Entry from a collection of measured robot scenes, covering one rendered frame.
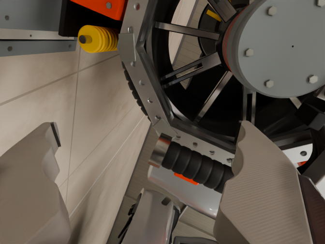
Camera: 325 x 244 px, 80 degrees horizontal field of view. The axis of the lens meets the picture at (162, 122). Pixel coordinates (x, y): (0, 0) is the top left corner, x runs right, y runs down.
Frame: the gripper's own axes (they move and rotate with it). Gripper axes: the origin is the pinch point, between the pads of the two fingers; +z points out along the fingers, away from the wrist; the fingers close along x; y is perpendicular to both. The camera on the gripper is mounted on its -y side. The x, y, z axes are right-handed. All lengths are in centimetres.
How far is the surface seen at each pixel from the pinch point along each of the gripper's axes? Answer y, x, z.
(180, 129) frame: 19.6, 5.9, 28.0
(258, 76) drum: 1.9, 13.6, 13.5
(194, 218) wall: 902, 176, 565
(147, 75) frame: 7.5, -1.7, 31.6
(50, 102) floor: 48, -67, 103
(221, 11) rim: -4.5, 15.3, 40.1
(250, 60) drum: 0.0, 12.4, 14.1
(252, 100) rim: 15.1, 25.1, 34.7
